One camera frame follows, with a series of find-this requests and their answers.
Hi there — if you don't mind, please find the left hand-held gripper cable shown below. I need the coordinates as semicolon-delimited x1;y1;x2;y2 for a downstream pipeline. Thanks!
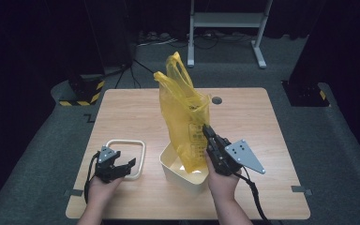
83;151;101;204

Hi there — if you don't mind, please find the right hand-held gripper cable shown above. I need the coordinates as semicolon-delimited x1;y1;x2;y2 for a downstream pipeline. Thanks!
232;167;273;225

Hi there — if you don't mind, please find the yellow plastic bag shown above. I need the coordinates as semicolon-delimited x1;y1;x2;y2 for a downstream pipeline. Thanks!
153;51;212;174

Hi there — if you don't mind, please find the cream bin rim ring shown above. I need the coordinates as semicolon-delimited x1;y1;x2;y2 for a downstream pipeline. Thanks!
105;139;146;180

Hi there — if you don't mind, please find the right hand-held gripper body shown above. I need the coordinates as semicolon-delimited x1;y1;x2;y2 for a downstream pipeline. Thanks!
205;134;267;177

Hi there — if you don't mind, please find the white metal stand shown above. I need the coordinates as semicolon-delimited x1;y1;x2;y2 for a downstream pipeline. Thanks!
187;0;275;69

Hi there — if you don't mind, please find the black yellow striped stand base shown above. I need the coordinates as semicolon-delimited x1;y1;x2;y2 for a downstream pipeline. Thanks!
59;79;106;107
281;80;331;108

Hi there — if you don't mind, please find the black cable bundle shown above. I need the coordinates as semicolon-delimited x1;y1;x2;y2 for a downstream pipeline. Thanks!
168;31;255;51

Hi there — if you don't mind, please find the power strip with plugs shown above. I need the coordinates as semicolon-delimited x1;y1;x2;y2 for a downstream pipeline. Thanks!
137;30;179;47

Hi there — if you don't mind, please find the person's right hand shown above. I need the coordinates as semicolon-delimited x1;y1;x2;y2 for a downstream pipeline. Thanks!
203;150;243;202

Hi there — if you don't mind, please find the black floor cable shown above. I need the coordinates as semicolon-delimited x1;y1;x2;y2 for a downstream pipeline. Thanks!
114;64;143;90
133;58;171;89

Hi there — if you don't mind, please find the person's left hand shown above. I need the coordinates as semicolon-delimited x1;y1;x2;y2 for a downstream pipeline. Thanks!
88;175;125;204

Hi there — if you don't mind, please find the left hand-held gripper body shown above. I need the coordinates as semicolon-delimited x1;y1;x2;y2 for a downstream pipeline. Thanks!
94;145;122;185

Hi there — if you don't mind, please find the hand-held gripper cable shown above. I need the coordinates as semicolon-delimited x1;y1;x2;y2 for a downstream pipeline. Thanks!
83;151;101;204
232;167;273;225

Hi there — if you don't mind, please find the cream plastic bin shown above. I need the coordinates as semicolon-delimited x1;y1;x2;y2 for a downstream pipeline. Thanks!
158;141;210;193

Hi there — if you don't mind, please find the grey tape strip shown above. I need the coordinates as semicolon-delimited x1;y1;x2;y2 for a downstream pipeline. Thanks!
64;188;84;198
291;185;313;197

